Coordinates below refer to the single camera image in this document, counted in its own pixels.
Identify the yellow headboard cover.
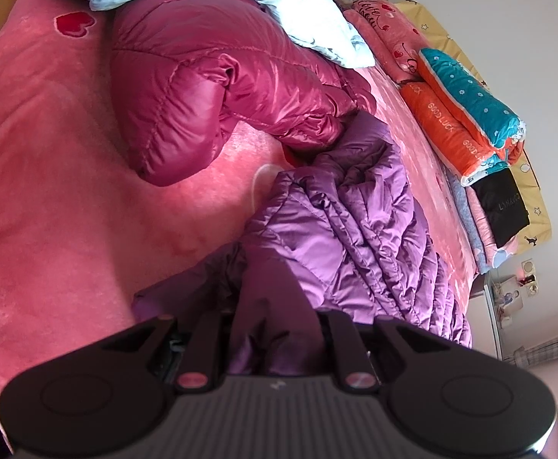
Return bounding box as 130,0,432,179
395,0,553,250

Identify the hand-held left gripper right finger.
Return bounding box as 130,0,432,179
314,310,433,391

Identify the wall socket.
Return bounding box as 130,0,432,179
517,259,541,296

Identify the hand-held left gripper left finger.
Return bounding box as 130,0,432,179
100,310,236,391

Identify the magenta down jacket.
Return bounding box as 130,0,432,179
108,0,376,188

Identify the photo frame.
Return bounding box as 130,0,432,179
495,286,524,308

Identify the purple down jacket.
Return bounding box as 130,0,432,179
130,111,474,379

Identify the white nightstand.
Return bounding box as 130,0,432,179
467,278,515,360

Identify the pink heart pillow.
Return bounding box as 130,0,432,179
352,0,433,83

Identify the white down jacket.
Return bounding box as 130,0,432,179
20,0,378,68

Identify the black folded cloth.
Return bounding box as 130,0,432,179
476,166,531,250

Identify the blue grey folded blanket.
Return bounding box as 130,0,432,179
445,171,492,274

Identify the grey plaid curtain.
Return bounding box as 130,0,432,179
509,324,558,370

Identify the orange folded quilt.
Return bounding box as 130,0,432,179
397,80,510,188

